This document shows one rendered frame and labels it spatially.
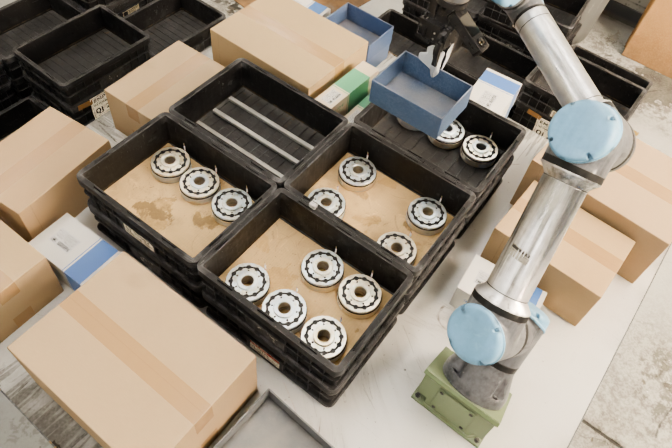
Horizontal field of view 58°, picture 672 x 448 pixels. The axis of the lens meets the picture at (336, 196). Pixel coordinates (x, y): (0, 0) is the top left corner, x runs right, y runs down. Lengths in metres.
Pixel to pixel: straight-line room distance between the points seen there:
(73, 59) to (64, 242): 1.12
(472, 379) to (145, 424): 0.66
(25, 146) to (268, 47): 0.74
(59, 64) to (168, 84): 0.81
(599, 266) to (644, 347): 1.07
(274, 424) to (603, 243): 0.93
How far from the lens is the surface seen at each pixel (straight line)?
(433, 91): 1.58
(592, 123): 1.13
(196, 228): 1.54
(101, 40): 2.67
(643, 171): 1.86
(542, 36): 1.38
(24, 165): 1.74
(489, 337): 1.17
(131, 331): 1.35
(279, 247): 1.50
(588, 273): 1.62
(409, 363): 1.54
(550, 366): 1.64
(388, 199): 1.62
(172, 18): 2.93
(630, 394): 2.56
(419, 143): 1.77
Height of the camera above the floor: 2.09
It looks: 52 degrees down
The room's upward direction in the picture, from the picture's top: 8 degrees clockwise
